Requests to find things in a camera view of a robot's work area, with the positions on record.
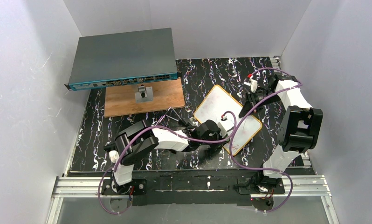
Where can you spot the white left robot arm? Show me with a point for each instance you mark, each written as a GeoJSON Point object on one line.
{"type": "Point", "coordinates": [137, 141]}

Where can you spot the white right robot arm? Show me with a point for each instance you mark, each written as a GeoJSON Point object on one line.
{"type": "Point", "coordinates": [300, 126]}

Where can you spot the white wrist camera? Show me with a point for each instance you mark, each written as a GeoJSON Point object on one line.
{"type": "Point", "coordinates": [226, 126]}
{"type": "Point", "coordinates": [252, 83]}

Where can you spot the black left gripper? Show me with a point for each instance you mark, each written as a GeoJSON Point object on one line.
{"type": "Point", "coordinates": [189, 127]}

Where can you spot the grey metal stand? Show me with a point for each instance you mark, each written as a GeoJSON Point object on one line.
{"type": "Point", "coordinates": [143, 94]}

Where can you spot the yellow-framed whiteboard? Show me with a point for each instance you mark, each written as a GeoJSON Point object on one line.
{"type": "Point", "coordinates": [218, 103]}

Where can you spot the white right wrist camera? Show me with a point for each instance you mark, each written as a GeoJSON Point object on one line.
{"type": "Point", "coordinates": [252, 83]}

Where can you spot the aluminium frame rail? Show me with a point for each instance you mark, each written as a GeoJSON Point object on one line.
{"type": "Point", "coordinates": [304, 198]}

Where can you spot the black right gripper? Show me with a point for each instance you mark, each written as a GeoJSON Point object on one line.
{"type": "Point", "coordinates": [251, 101]}

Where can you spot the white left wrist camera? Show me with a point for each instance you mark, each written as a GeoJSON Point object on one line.
{"type": "Point", "coordinates": [226, 126]}

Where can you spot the wooden board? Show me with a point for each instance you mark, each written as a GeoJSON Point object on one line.
{"type": "Point", "coordinates": [120, 100]}

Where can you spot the grey network switch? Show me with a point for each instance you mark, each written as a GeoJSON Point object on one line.
{"type": "Point", "coordinates": [120, 59]}

